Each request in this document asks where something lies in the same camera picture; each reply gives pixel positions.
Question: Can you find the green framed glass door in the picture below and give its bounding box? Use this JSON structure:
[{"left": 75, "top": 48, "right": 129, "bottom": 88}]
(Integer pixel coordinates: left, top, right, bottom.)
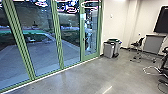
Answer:
[{"left": 78, "top": 0, "right": 104, "bottom": 63}]

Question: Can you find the grey trash bin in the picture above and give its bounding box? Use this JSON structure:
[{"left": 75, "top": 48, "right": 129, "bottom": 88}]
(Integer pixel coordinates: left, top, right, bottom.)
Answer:
[{"left": 103, "top": 41, "right": 115, "bottom": 59}]

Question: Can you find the trash bin with dark lid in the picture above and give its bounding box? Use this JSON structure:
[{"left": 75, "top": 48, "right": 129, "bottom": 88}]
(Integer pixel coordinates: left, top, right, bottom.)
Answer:
[{"left": 107, "top": 38, "right": 123, "bottom": 58}]

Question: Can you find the black office chair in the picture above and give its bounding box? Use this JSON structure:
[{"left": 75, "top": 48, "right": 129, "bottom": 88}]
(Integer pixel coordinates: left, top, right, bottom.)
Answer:
[{"left": 130, "top": 36, "right": 147, "bottom": 63}]

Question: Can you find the black wheeled cart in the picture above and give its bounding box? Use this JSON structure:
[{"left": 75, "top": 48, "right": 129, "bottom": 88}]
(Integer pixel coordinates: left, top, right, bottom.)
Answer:
[{"left": 158, "top": 46, "right": 168, "bottom": 84}]

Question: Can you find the green framed glass wall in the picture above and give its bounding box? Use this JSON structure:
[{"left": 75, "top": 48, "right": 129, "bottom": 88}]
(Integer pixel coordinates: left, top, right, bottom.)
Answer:
[{"left": 0, "top": 0, "right": 104, "bottom": 94}]

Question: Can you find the black wall television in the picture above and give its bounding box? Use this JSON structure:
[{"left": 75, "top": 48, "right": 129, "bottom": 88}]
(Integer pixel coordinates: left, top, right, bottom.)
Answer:
[{"left": 153, "top": 5, "right": 168, "bottom": 34}]

